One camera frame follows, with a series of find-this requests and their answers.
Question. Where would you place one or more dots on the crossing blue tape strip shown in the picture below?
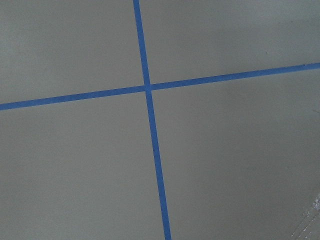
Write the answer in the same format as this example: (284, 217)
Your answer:
(157, 86)

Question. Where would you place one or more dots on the long blue tape strip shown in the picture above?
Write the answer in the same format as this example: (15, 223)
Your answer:
(152, 121)

